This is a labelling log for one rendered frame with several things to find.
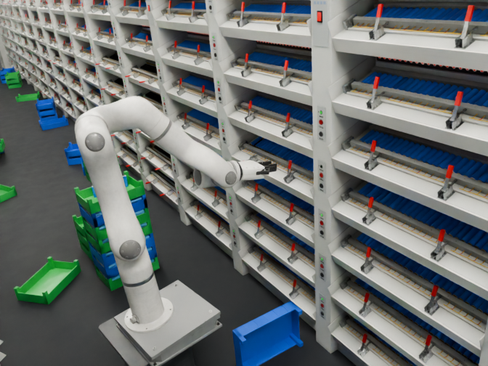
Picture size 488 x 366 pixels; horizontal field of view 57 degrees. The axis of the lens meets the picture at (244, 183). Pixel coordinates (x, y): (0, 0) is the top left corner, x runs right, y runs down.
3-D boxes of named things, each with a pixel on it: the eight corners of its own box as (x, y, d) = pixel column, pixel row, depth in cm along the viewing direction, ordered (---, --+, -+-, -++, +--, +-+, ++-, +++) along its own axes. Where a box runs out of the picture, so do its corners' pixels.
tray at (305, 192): (316, 208, 174) (310, 189, 169) (234, 163, 221) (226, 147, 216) (353, 177, 180) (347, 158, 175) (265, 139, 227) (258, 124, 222)
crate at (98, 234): (98, 241, 232) (94, 228, 229) (84, 227, 247) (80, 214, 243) (150, 220, 248) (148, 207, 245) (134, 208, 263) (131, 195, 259)
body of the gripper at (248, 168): (226, 176, 175) (250, 173, 180) (240, 185, 167) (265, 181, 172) (227, 158, 172) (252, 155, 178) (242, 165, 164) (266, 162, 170)
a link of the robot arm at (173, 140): (182, 118, 143) (245, 173, 158) (163, 118, 156) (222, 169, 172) (166, 141, 141) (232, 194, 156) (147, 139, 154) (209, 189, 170)
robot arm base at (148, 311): (145, 340, 164) (133, 300, 156) (115, 321, 176) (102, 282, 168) (183, 308, 176) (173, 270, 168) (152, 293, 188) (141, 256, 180)
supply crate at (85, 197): (91, 214, 225) (88, 200, 222) (77, 201, 240) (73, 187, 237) (145, 194, 241) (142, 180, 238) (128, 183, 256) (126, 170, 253)
